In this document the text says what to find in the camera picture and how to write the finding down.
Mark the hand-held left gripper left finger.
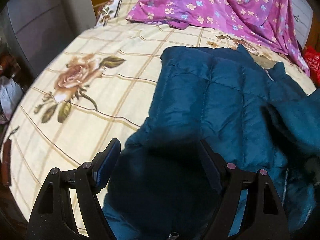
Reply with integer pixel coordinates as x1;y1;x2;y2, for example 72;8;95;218
27;138;121;240

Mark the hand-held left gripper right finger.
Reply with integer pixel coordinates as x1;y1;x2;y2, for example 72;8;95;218
200;139;290;240

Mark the teal puffer jacket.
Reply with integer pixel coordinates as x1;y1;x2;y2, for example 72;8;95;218
101;44;320;240

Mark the cream floral bed sheet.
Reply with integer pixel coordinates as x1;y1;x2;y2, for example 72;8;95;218
4;0;318;238

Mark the white crumpled cloth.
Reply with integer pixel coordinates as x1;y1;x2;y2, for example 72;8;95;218
0;76;24;117

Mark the red plastic bag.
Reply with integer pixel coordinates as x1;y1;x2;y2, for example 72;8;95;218
302;46;320;88

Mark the grey cabinet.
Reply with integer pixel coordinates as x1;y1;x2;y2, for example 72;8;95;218
2;0;97;75

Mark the purple floral blanket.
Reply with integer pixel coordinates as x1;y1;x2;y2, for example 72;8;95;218
125;0;310;77

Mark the wooden bed frame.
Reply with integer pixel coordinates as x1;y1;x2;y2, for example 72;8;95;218
1;139;12;187

